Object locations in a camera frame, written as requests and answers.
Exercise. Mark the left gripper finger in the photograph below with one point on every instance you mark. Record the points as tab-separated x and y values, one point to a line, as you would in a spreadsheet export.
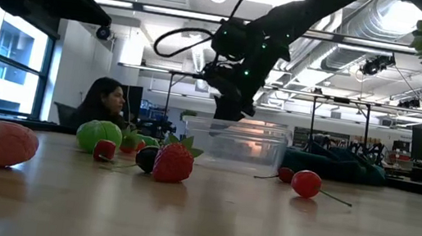
89	14

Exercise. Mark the large red toy strawberry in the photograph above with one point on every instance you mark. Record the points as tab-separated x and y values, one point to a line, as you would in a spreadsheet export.
173	164

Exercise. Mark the dark red toy cherry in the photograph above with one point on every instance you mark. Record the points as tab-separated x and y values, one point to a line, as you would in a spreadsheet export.
286	175

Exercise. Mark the green toy cucumber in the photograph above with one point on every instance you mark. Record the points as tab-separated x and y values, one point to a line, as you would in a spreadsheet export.
148	140

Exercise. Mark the small red toy fruit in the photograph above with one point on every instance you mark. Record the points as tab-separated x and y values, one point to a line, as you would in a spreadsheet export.
141	146

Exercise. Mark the red toy cherry with stem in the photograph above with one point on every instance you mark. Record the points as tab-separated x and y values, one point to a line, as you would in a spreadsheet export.
306	184
104	150

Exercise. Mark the toy strawberry with leaves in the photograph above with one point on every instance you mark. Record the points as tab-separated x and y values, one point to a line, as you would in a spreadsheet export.
129	143

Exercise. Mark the light green toy cabbage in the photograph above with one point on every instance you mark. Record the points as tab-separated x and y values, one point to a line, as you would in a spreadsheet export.
94	135

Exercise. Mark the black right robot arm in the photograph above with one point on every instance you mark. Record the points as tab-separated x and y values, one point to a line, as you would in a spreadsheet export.
291	17

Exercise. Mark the clear plastic tupperware container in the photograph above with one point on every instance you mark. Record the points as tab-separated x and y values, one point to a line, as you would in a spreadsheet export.
264	154

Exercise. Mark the black ceiling spotlight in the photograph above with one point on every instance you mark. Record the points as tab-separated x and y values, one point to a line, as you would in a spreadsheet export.
103	32

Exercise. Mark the dark-framed window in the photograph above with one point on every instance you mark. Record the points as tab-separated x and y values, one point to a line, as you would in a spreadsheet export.
14	49

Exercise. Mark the person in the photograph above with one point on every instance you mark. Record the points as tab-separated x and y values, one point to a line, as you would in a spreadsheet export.
103	101

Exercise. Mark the black toy cherry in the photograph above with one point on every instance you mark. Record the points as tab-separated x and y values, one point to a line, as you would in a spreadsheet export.
145	159

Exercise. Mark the office chair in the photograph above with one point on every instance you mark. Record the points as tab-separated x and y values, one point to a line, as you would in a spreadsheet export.
62	113

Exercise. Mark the dark green cloth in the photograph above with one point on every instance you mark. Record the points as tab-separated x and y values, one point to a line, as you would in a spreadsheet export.
332	164

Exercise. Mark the pink textured toy fruit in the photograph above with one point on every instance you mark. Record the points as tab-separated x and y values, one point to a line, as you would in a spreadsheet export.
4	145

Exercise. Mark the long ceiling light rail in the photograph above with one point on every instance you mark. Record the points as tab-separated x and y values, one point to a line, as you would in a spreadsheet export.
115	3

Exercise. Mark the black metal gantry frame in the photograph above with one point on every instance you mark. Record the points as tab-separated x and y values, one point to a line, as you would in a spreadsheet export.
311	124

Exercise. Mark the black ceiling camera rig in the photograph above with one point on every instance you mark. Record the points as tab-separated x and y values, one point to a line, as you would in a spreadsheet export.
375	66

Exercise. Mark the silver ventilation duct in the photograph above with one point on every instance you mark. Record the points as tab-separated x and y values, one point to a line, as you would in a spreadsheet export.
373	21

